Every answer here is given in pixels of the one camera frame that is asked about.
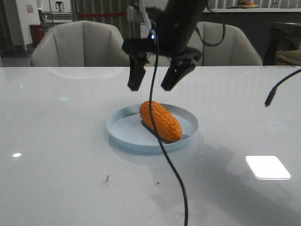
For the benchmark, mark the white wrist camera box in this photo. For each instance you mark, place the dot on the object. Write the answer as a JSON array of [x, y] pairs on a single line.
[[138, 14]]

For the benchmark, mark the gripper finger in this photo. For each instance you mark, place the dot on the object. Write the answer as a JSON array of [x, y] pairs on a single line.
[[177, 70], [137, 70]]

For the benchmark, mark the grey upholstered armchair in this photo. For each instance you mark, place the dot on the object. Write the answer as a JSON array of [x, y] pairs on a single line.
[[80, 44], [219, 47]]

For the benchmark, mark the orange plastic corn cob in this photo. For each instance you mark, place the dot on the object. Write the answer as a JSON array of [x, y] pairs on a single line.
[[167, 125]]

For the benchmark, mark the right grey upholstered armchair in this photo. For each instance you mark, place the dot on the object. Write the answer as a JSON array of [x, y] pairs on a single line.
[[219, 47]]

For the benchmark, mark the red barrier belt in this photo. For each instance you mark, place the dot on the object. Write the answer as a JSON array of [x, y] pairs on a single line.
[[104, 14]]

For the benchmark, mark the dark side table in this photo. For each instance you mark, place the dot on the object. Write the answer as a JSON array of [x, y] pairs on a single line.
[[283, 36]]

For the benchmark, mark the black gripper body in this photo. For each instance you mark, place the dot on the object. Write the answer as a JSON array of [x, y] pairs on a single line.
[[173, 28]]

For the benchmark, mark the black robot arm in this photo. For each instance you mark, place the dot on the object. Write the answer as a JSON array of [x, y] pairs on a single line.
[[173, 29]]

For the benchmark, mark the metal trolley in background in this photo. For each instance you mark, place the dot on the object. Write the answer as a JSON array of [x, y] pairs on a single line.
[[49, 19]]

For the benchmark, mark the light blue round plate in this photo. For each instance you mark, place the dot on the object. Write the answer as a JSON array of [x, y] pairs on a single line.
[[128, 129]]

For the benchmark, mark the dark grey kitchen counter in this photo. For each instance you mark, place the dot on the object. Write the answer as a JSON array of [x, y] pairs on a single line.
[[255, 23]]

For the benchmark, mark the fruit bowl on counter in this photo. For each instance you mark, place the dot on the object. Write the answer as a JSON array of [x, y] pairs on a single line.
[[246, 4]]

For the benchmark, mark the beige cushion at right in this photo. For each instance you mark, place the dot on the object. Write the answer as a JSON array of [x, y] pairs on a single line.
[[291, 57]]

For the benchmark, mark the left grey upholstered armchair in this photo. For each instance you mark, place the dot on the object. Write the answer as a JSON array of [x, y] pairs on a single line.
[[80, 44]]

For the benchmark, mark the red trash bin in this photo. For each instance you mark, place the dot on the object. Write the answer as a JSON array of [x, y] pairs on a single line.
[[37, 33]]

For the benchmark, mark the pink wall notice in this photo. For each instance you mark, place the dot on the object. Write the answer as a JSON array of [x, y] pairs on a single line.
[[29, 8]]

